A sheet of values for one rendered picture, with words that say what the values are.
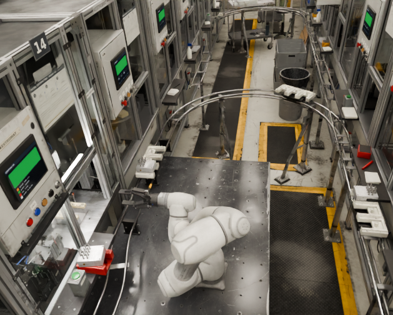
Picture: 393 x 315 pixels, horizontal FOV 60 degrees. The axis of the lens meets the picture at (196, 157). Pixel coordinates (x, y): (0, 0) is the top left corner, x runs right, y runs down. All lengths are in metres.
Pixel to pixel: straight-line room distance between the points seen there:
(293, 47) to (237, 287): 4.34
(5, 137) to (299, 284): 2.33
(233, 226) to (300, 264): 1.78
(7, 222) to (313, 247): 2.44
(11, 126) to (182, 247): 0.80
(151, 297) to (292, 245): 1.49
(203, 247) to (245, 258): 0.92
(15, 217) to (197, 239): 0.74
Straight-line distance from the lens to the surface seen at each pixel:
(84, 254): 1.94
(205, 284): 2.09
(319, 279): 3.02
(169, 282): 1.87
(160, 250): 2.29
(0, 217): 1.50
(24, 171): 1.53
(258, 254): 2.24
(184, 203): 1.87
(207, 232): 1.32
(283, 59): 5.19
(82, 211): 2.31
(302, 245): 3.19
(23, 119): 1.55
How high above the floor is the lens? 2.47
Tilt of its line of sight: 37 degrees down
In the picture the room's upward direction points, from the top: 5 degrees counter-clockwise
